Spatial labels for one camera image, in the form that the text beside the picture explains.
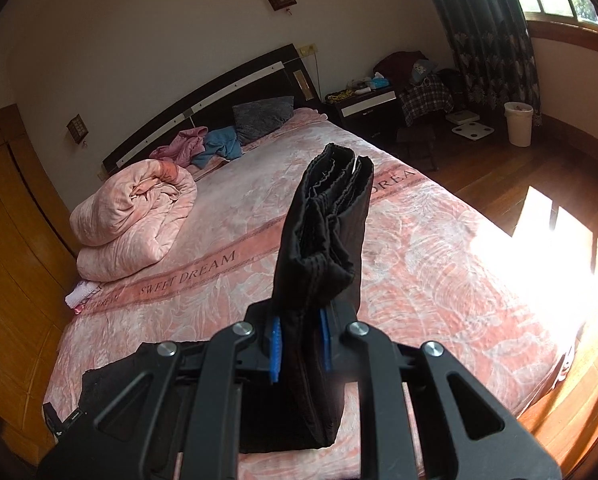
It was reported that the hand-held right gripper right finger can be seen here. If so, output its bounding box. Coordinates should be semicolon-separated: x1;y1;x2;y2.
319;302;564;480

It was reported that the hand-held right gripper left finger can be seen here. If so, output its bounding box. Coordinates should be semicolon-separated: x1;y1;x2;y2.
38;302;284;480

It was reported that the black jacket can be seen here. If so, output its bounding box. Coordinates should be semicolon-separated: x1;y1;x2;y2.
239;142;376;456

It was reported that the bed with pink sheet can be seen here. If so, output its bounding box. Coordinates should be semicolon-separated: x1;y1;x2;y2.
43;107;580;480

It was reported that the dark cloth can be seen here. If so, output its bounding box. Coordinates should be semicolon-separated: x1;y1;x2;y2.
43;342;152;443

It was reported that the folded pink quilt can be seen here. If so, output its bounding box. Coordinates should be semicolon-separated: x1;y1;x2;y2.
70;158;198;281

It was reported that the small pink and white cloth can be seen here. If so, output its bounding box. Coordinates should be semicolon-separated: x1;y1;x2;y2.
65;281;102;316

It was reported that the crumpled blue garment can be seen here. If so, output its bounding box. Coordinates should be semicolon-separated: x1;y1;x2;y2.
193;127;243;170

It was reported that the crumpled pink garment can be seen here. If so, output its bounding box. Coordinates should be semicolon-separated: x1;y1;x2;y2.
150;126;208;168

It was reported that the dark low stool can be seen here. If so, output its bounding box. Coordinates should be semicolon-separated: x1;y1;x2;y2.
396;127;440;171

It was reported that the grey pillow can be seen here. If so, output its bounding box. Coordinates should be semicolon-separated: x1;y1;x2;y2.
232;96;296;146

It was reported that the dark nightstand with white drawer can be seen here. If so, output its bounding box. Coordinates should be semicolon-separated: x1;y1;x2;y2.
323;85;400;138

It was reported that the dark wooden headboard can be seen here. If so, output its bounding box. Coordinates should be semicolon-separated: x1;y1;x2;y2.
101;43;324;181

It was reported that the plaid cloth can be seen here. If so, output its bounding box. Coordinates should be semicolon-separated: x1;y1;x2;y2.
398;80;454;126

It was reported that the wooden wardrobe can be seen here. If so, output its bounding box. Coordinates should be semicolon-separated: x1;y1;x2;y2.
0;103;80;461

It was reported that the dark red garment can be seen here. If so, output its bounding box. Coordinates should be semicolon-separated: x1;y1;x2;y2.
374;51;430;86

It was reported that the white waste bin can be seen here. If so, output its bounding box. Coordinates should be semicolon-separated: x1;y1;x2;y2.
504;102;534;147

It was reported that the light blue bag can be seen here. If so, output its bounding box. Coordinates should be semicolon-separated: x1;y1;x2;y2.
411;60;437;83

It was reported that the dark patterned curtain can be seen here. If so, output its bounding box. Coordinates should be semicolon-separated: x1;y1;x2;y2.
414;0;544;128

